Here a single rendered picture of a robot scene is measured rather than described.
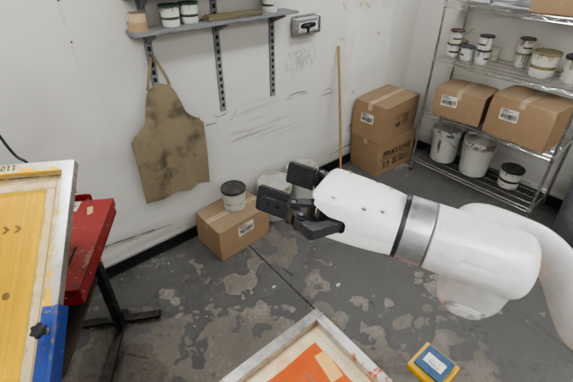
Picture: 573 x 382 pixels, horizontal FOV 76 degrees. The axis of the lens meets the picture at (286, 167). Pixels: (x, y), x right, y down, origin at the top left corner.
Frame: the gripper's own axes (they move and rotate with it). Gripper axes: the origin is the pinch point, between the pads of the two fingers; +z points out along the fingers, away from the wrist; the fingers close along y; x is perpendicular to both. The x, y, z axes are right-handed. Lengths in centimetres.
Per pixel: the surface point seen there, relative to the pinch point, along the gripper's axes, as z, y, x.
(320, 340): -4, -64, 89
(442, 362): -45, -71, 82
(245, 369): 15, -42, 91
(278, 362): 7, -50, 92
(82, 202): 126, -74, 83
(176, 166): 141, -166, 99
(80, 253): 98, -49, 86
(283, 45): 105, -246, 7
